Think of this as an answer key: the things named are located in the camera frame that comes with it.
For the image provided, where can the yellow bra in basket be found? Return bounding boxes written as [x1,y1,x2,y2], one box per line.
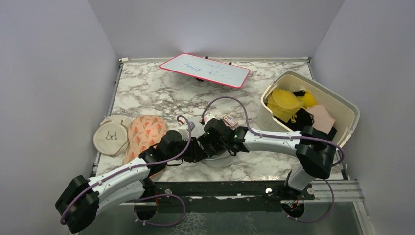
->
[293,90,318,108]

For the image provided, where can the cream laundry basket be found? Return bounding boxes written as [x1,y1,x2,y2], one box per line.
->
[256,71,360,147]

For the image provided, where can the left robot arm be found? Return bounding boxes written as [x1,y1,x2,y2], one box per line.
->
[55,130,209,233]

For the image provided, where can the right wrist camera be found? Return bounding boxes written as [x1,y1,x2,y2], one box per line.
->
[200,112,216,125]

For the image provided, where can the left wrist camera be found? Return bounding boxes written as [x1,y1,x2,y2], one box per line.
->
[178,117,198,140]

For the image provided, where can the red framed whiteboard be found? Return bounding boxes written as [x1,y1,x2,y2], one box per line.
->
[159,53,251,89]

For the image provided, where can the purple cable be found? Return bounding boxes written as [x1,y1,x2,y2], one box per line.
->
[201,96,345,167]
[60,115,192,225]

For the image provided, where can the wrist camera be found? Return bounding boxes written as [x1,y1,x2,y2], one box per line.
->
[178,117,198,140]
[200,112,216,125]

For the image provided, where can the yellow bra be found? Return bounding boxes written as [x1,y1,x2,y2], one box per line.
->
[293,90,318,108]
[267,89,304,122]

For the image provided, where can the beige round bra bag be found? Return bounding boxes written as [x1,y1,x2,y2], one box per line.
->
[92,115,133,157]

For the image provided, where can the white mesh laundry bag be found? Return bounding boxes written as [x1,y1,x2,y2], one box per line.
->
[189,116,234,168]

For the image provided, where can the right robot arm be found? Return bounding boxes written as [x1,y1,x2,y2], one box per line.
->
[197,118,336,199]

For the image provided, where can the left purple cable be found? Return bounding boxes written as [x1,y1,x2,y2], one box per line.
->
[60,115,192,225]

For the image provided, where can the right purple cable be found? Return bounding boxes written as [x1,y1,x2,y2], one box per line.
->
[201,96,345,167]

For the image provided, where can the pink bra in basket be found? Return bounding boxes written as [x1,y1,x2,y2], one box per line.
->
[306,105,335,134]

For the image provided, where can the black front mounting rail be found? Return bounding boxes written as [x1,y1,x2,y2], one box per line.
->
[123,180,315,215]

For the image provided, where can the small red card box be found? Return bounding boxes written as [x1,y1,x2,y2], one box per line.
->
[223,114,238,128]

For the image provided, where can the pink floral laundry bag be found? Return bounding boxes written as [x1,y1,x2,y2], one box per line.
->
[123,115,168,165]

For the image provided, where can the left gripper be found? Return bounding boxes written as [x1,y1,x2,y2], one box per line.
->
[166,136,208,163]

